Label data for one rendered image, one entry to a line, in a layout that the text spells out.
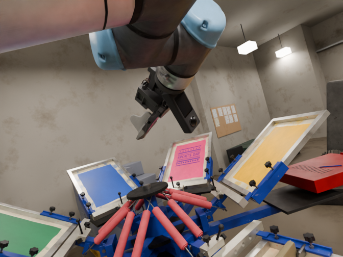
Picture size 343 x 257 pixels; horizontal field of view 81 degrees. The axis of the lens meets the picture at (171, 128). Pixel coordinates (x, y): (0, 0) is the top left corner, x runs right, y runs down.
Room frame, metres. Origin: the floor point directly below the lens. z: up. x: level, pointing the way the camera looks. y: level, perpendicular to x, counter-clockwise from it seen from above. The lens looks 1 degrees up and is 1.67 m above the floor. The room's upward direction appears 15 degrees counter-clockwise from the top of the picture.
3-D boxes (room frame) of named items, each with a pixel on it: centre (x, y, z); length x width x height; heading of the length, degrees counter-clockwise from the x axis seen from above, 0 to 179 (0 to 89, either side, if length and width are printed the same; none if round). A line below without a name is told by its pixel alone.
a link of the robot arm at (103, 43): (0.27, 0.02, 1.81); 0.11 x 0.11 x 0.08; 25
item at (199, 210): (1.47, 0.28, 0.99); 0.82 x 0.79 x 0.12; 37
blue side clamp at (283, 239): (0.99, -0.43, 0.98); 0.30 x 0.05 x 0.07; 37
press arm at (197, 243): (1.08, -0.02, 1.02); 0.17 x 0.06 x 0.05; 37
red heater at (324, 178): (1.65, -1.13, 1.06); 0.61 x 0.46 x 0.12; 97
